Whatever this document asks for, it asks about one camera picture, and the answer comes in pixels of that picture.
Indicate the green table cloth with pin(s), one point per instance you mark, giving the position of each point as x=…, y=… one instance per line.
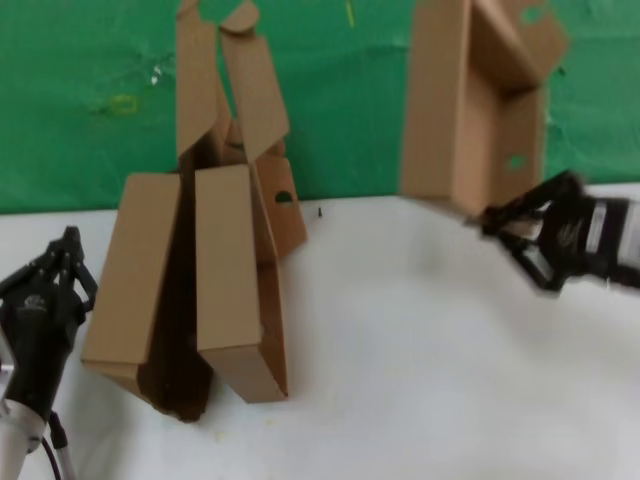
x=350, y=125

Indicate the thin yellow strip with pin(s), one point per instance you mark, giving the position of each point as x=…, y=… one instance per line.
x=351, y=14

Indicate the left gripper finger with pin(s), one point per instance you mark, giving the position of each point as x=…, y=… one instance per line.
x=35, y=265
x=77, y=265

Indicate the cardboard mailer box round-hole flap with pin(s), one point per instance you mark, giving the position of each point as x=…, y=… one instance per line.
x=435, y=100

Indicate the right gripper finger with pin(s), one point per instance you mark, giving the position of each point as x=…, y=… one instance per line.
x=525, y=260
x=535, y=200

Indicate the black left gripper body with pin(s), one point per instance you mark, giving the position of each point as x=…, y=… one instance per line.
x=40, y=340

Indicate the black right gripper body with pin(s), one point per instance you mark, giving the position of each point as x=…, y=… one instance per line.
x=570, y=235

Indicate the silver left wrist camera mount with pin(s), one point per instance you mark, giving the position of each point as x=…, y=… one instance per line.
x=4, y=352

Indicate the narrow open cardboard box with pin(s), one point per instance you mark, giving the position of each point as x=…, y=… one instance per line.
x=225, y=260

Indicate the wide open cardboard box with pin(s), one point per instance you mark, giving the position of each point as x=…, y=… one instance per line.
x=135, y=275

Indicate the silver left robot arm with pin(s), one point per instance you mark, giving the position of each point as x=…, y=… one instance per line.
x=20, y=440

